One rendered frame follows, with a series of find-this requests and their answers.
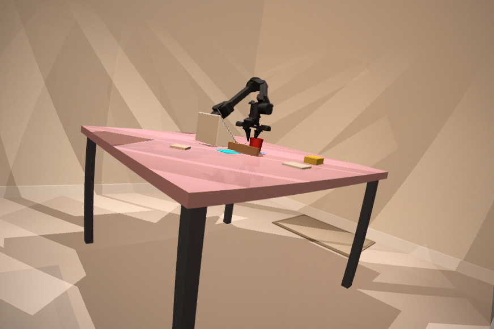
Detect red cup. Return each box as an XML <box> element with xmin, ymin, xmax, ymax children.
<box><xmin>249</xmin><ymin>137</ymin><xmax>263</xmax><ymax>152</ymax></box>

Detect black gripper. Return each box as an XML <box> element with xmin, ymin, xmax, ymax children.
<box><xmin>236</xmin><ymin>113</ymin><xmax>271</xmax><ymax>141</ymax></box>

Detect yellow rectangular block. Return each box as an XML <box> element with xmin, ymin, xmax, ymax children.
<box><xmin>304</xmin><ymin>156</ymin><xmax>324</xmax><ymax>165</ymax></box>

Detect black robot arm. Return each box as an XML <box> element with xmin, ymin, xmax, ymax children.
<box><xmin>211</xmin><ymin>77</ymin><xmax>274</xmax><ymax>126</ymax></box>

